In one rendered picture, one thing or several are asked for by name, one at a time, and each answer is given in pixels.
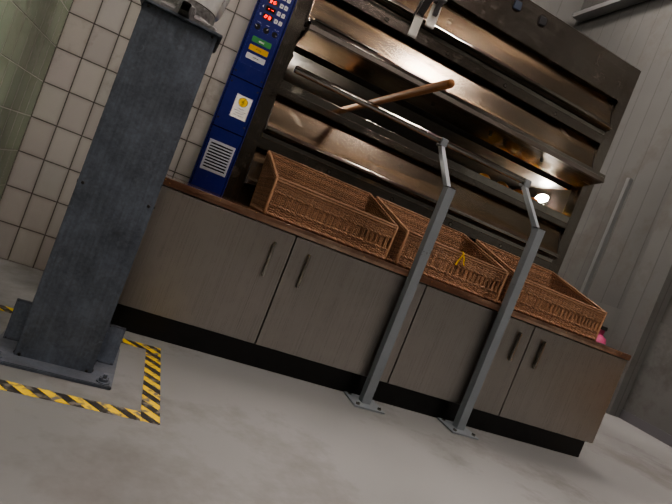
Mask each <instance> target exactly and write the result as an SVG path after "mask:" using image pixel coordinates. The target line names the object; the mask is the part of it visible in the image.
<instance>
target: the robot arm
mask: <svg viewBox="0 0 672 504"><path fill-rule="evenodd" d="M152 1H154V2H156V3H158V4H160V5H162V6H164V7H166V8H168V9H170V10H172V11H174V12H176V13H178V14H180V15H182V16H184V17H186V18H188V19H190V20H192V21H194V22H196V23H198V24H200V25H202V26H204V27H206V28H209V29H211V30H213V31H215V32H217V29H216V28H215V27H213V25H214V23H215V22H217V21H218V20H219V19H220V18H221V17H222V15H223V13H224V11H225V8H226V7H227V6H228V4H229V2H230V0H152ZM432 2H433V3H435V4H433V5H432V7H431V10H430V12H429V15H428V17H427V20H426V23H425V26H426V27H428V28H430V29H432V30H433V29H434V26H435V24H436V21H437V19H438V16H439V14H440V11H441V9H442V8H441V7H443V5H444V4H446V2H447V0H421V1H420V3H419V5H418V6H417V8H416V10H415V12H414V14H413V16H414V19H413V22H412V24H411V27H410V29H409V32H408V34H407V35H409V36H411V37H412V38H414V39H415V38H416V36H417V34H418V31H419V29H420V26H421V24H422V21H423V20H424V18H423V16H424V14H425V13H426V11H427V9H428V8H429V6H430V5H431V3H432ZM418 13H419V14H418Z"/></svg>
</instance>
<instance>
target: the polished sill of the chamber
mask: <svg viewBox="0 0 672 504"><path fill-rule="evenodd" d="M280 88H282V89H284V90H286V91H288V92H290V93H293V94H295V95H297V96H299V97H301V98H303V99H305V100H307V101H309V102H312V103H314V104H316V105H318V106H320V107H322V108H324V109H326V110H328V111H331V112H333V113H335V114H337V115H339V116H341V117H343V118H345V119H347V120H350V121H352V122H354V123H356V124H358V125H360V126H362V127H364V128H366V129H369V130H371V131H373V132H375V133H377V134H379V135H381V136H383V137H385V138H387V139H390V140H392V141H394V142H396V143H398V144H400V145H402V146H404V147H406V148H409V149H411V150H413V151H415V152H417V153H419V154H421V155H423V156H425V157H428V158H430V159H432V160H434V161H436V162H438V163H440V159H439V154H437V153H435V152H433V151H431V150H429V149H427V148H425V147H423V146H421V145H418V144H416V143H414V142H412V141H410V140H408V139H406V138H404V137H402V136H400V135H398V134H396V133H393V132H391V131H389V130H387V129H385V128H383V127H381V126H379V125H377V124H375V123H373V122H371V121H369V120H366V119H364V118H362V117H360V116H358V115H356V114H354V113H352V112H350V111H348V110H346V109H344V108H342V107H339V106H337V105H335V104H333V103H331V102H329V101H327V100H325V99H323V98H321V97H319V96H317V95H314V94H312V93H310V92H308V91H306V90H304V89H302V88H300V87H298V86H296V85H294V84H292V83H290V82H287V81H285V80H282V83H281V86H280ZM447 164H448V167H449V168H451V169H453V170H455V171H457V172H459V173H461V174H463V175H465V176H468V177H470V178H472V179H474V180H476V181H478V182H480V183H482V184H484V185H487V186H489V187H491V188H493V189H495V190H497V191H499V192H501V193H503V194H506V195H508V196H510V197H512V198H514V199H516V200H518V201H520V202H522V203H525V200H524V197H523V195H522V194H520V193H518V192H516V191H514V190H512V189H510V188H508V187H506V186H504V185H502V184H500V183H497V182H495V181H493V180H491V179H489V178H487V177H485V176H483V175H481V174H479V173H477V172H475V171H473V170H470V169H468V168H466V167H464V166H462V165H460V164H458V163H456V162H454V161H452V160H450V159H448V158H447ZM532 203H533V206H534V208H535V209H537V210H539V211H541V212H543V213H546V214H548V215H550V216H552V217H554V218H556V219H558V220H560V221H562V222H565V223H568V221H569V219H570V217H568V216H566V215H564V214H562V213H560V212H558V211H556V210H554V209H552V208H549V207H547V206H545V205H543V204H541V203H539V202H537V201H535V200H533V199H532Z"/></svg>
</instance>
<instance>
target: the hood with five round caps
mask: <svg viewBox="0 0 672 504"><path fill-rule="evenodd" d="M447 2H449V3H450V4H452V5H454V6H455V7H457V8H459V9H460V10H462V11H464V12H465V13H467V14H469V15H470V16H472V17H474V18H475V19H477V20H479V21H480V22H482V23H484V24H485V25H487V26H489V27H490V28H492V29H494V30H495V31H497V32H499V33H500V34H502V35H504V36H505V37H507V38H509V39H510V40H512V41H514V42H515V43H517V44H519V45H520V46H522V47H524V48H525V49H527V50H529V51H530V52H532V53H534V54H535V55H537V56H539V57H540V58H542V59H544V60H545V61H547V62H549V63H550V64H552V65H554V66H555V67H557V68H559V69H560V70H562V71H564V72H565V73H567V74H569V75H570V76H572V77H574V78H575V79H577V80H579V81H580V82H582V83H584V84H585V85H587V86H589V87H590V88H592V89H594V90H595V91H597V92H599V93H600V94H602V95H604V96H605V97H607V98H608V99H610V100H612V101H618V100H619V97H620V95H621V93H622V90H623V88H624V85H625V83H626V80H627V78H628V76H629V73H630V71H631V68H632V65H630V64H629V63H627V62H626V61H624V60H622V59H621V58H619V57H618V56H616V55H615V54H613V53H612V52H610V51H608V50H607V49H605V48H604V47H602V46H601V45H599V44H598V43H596V42H594V41H593V40H591V39H590V38H588V37H587V36H585V35H584V34H582V33H580V32H579V31H577V30H576V29H574V28H573V27H571V26H570V25H568V24H566V23H565V22H563V21H562V20H560V19H559V18H557V17H556V16H554V15H552V14H551V13H549V12H548V11H546V10H545V9H543V8H542V7H540V6H538V5H537V4H535V3H534V2H532V1H531V0H447Z"/></svg>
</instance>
